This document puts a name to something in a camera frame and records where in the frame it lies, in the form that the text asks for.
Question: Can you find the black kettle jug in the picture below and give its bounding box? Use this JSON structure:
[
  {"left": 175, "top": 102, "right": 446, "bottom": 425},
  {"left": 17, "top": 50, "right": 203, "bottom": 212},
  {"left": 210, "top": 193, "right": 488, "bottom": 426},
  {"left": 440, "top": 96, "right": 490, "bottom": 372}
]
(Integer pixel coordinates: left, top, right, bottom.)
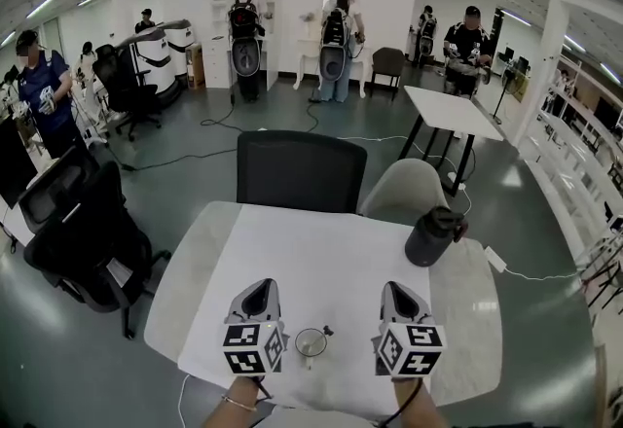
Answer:
[{"left": 404, "top": 205, "right": 469, "bottom": 268}]

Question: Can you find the black armrest office chair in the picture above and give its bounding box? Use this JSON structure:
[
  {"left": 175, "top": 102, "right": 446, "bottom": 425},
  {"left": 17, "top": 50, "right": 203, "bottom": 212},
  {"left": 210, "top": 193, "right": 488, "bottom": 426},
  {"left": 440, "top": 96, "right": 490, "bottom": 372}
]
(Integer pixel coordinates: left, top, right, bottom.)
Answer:
[{"left": 92, "top": 44, "right": 164, "bottom": 143}]

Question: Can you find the black floor cable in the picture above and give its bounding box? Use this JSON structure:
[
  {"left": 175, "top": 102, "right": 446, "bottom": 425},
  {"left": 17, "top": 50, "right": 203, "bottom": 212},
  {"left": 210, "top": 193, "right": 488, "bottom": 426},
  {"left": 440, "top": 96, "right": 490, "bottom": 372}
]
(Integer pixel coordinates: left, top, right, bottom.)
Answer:
[{"left": 104, "top": 99, "right": 240, "bottom": 172}]

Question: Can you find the white and black robot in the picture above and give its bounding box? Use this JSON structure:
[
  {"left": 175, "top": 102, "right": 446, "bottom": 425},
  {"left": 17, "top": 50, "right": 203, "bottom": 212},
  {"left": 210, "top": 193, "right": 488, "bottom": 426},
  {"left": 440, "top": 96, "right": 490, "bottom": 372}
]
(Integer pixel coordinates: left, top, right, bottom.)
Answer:
[
  {"left": 116, "top": 19, "right": 179, "bottom": 109},
  {"left": 165, "top": 19, "right": 197, "bottom": 77}
]

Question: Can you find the white dressing table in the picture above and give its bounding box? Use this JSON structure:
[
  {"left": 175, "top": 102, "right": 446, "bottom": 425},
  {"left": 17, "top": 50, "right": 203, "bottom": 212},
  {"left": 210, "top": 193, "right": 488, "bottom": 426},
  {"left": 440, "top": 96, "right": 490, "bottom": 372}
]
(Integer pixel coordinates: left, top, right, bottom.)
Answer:
[{"left": 292, "top": 36, "right": 374, "bottom": 99}]

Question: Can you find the small metal spoon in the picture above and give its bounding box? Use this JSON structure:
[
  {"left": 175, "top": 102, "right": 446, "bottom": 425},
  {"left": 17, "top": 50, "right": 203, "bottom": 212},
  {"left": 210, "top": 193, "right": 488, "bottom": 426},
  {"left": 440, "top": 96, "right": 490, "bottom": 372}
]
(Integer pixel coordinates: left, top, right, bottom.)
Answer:
[{"left": 302, "top": 324, "right": 336, "bottom": 353}]

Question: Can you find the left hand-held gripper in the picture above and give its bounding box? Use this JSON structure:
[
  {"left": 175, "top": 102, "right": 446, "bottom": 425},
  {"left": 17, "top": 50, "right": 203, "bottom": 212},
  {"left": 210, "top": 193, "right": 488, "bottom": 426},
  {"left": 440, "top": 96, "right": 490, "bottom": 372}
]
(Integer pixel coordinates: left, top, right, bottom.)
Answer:
[{"left": 222, "top": 277, "right": 291, "bottom": 376}]

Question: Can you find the white desk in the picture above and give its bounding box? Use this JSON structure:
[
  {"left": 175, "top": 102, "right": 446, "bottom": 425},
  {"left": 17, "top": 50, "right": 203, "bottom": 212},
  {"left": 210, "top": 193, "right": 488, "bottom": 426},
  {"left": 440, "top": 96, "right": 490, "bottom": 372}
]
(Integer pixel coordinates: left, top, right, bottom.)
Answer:
[{"left": 0, "top": 172, "right": 46, "bottom": 248}]

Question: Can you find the brown chair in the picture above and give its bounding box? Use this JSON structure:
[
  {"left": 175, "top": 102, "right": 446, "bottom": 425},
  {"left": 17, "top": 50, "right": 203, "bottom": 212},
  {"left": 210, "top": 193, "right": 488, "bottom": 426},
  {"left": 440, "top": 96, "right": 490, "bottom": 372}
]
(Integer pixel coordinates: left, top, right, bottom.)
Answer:
[{"left": 364, "top": 47, "right": 407, "bottom": 102}]

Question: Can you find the person's right forearm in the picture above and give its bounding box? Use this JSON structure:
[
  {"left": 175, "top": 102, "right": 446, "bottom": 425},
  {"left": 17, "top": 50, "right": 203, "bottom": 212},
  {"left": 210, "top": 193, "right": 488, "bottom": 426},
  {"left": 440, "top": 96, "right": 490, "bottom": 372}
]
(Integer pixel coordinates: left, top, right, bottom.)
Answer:
[{"left": 391, "top": 374, "right": 440, "bottom": 428}]

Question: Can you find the black high-back office chair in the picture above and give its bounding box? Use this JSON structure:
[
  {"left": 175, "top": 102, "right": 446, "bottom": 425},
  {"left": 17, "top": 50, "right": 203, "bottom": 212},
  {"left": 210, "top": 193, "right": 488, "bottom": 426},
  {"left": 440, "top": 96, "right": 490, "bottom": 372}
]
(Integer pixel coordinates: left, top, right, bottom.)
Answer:
[
  {"left": 22, "top": 161, "right": 172, "bottom": 341},
  {"left": 18, "top": 146, "right": 101, "bottom": 235}
]

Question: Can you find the white table with black legs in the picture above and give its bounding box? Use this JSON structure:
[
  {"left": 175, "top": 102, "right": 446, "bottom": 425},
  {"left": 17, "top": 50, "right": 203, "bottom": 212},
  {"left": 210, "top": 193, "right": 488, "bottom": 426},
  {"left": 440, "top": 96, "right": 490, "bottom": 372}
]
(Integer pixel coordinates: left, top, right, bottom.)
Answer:
[{"left": 397, "top": 85, "right": 505, "bottom": 198}]

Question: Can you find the person's left forearm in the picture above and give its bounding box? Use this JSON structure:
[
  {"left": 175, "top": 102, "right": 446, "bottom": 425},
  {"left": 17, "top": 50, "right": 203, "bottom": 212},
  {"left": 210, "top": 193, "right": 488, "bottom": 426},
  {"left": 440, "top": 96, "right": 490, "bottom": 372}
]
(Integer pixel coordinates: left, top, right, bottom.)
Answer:
[{"left": 202, "top": 373, "right": 270, "bottom": 428}]

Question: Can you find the thin gold bracelet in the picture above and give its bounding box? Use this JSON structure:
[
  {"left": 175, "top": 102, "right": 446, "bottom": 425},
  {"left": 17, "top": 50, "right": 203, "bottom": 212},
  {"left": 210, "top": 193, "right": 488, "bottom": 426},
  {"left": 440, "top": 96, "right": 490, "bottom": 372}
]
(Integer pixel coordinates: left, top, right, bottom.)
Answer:
[{"left": 221, "top": 394, "right": 259, "bottom": 413}]

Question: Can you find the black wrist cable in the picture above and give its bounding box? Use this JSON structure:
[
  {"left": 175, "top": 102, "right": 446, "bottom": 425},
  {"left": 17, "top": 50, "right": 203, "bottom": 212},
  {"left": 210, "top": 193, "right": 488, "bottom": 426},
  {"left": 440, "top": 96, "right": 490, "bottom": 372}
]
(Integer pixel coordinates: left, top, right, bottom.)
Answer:
[{"left": 379, "top": 376, "right": 425, "bottom": 428}]

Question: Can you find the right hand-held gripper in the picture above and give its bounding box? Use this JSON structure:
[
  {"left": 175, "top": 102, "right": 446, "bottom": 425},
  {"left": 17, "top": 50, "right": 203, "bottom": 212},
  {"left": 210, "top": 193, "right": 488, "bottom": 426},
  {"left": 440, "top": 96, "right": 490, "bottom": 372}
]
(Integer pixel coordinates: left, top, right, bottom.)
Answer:
[{"left": 372, "top": 280, "right": 447, "bottom": 377}]

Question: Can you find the long white floor cable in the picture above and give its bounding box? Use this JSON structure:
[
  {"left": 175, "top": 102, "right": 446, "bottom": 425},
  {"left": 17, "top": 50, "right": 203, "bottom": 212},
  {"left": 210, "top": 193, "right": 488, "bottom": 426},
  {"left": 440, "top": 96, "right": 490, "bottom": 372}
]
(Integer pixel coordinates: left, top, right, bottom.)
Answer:
[{"left": 176, "top": 372, "right": 197, "bottom": 428}]

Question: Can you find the white power strip cable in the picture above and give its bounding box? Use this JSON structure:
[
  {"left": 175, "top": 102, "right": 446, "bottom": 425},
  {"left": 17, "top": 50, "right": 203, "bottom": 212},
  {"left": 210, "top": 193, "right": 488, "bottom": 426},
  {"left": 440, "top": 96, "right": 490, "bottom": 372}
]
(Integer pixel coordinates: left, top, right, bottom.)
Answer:
[{"left": 500, "top": 264, "right": 586, "bottom": 282}]

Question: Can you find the white power adapter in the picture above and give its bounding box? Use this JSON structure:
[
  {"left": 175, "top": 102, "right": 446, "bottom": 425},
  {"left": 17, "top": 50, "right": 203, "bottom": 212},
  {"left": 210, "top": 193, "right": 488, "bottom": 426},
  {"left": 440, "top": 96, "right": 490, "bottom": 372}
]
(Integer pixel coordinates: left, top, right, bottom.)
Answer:
[{"left": 484, "top": 245, "right": 508, "bottom": 272}]

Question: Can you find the black computer monitor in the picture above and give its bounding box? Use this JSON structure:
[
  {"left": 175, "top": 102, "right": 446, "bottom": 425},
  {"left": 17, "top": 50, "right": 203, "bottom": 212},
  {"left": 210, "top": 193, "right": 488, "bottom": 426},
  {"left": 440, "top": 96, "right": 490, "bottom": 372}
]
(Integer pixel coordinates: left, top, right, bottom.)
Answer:
[{"left": 0, "top": 117, "right": 38, "bottom": 210}]

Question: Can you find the white paper sheet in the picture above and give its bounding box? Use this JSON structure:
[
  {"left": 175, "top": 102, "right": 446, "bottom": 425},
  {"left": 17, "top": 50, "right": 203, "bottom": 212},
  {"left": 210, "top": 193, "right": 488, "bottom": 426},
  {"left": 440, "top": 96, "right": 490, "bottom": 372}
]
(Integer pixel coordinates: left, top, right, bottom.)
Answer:
[{"left": 177, "top": 204, "right": 432, "bottom": 420}]

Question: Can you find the beige shell chair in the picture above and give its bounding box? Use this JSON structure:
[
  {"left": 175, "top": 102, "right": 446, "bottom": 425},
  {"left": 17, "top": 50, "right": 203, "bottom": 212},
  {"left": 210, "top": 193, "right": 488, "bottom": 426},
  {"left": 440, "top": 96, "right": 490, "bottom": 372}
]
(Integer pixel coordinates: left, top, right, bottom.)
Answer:
[{"left": 359, "top": 158, "right": 452, "bottom": 226}]

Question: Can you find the cardboard box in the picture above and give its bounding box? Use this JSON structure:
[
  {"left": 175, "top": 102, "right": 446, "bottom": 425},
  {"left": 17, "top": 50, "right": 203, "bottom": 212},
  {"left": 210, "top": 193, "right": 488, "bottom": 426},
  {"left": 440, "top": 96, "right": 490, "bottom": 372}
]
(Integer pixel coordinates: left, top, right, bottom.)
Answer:
[{"left": 185, "top": 42, "right": 206, "bottom": 89}]

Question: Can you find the grey table with black legs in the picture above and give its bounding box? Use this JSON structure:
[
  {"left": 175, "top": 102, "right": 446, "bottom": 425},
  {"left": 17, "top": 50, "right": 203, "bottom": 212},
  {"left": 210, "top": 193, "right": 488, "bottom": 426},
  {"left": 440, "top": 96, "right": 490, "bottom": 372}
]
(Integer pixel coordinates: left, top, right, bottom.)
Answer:
[{"left": 144, "top": 200, "right": 503, "bottom": 422}]

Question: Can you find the person's white shirt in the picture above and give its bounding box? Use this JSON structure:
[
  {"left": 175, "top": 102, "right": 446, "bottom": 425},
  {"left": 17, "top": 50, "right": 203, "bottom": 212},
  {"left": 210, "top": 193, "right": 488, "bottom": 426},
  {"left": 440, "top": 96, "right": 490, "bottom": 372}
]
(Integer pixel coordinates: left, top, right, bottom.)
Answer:
[{"left": 262, "top": 409, "right": 391, "bottom": 428}]

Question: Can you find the white shelving rack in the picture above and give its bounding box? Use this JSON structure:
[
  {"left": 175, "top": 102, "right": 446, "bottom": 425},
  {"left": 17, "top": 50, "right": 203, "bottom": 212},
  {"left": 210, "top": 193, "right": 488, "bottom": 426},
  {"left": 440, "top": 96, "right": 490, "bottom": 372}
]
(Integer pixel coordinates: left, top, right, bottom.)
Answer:
[{"left": 515, "top": 41, "right": 623, "bottom": 271}]

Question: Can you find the black mesh chair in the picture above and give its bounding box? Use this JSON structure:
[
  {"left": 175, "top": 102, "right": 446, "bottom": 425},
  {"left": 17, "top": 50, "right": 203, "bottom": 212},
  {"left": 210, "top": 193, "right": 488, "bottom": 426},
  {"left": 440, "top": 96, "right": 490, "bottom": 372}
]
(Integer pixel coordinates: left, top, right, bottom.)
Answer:
[{"left": 236, "top": 129, "right": 368, "bottom": 215}]

